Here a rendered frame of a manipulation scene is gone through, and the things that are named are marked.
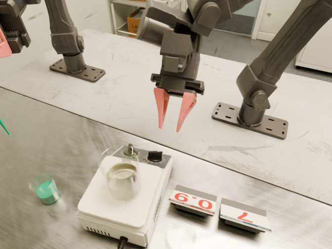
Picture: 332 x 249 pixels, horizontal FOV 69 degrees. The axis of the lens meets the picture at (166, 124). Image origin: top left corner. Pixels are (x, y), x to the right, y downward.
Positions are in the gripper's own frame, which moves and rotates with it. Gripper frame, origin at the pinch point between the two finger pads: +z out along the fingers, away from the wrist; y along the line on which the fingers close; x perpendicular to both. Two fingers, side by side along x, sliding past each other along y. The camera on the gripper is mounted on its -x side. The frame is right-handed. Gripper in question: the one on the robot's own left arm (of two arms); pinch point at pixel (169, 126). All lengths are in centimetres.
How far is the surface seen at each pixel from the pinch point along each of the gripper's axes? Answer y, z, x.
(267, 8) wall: 40, -165, 230
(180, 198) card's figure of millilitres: 4.8, 13.6, 2.1
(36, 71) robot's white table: -56, -11, 26
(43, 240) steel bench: -17.9, 25.9, -5.0
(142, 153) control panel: -6.0, 6.9, 5.9
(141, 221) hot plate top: 0.2, 16.3, -8.1
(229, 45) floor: 7, -122, 240
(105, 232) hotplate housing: -6.6, 21.2, -4.7
